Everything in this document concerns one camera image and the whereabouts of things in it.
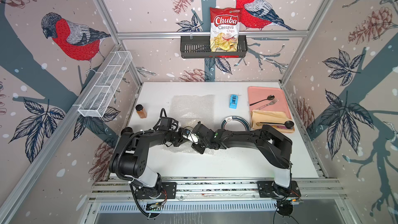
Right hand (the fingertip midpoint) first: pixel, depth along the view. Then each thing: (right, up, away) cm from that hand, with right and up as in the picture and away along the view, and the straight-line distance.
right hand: (193, 144), depth 87 cm
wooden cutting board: (+53, +13, +11) cm, 56 cm away
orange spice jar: (-33, +18, +8) cm, 39 cm away
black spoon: (+54, +26, +23) cm, 65 cm away
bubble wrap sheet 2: (-4, +18, +17) cm, 25 cm away
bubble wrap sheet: (-4, -2, -1) cm, 4 cm away
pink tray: (+46, +29, +28) cm, 61 cm away
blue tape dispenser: (+27, +24, +20) cm, 41 cm away
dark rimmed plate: (+26, +10, +9) cm, 30 cm away
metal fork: (+56, +24, +21) cm, 64 cm away
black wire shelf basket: (+4, +61, +20) cm, 65 cm away
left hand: (0, +4, +3) cm, 5 cm away
